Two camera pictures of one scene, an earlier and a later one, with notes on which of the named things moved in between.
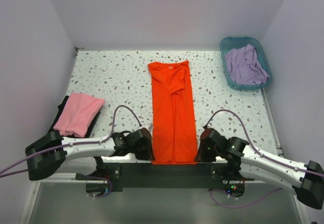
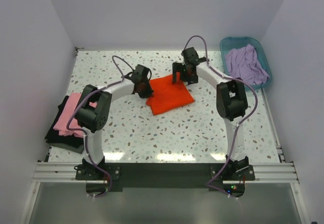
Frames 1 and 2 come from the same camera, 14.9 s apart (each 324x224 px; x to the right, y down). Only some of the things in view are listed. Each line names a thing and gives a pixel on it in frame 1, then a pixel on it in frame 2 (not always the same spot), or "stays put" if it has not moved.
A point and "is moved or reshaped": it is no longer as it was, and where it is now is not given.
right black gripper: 201,157 -> 176,67
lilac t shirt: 244,67 stays put
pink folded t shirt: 78,114 stays put
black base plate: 215,176 stays put
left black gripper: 148,155 -> 148,93
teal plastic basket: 245,64 stays put
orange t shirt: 174,140 is moved or reshaped
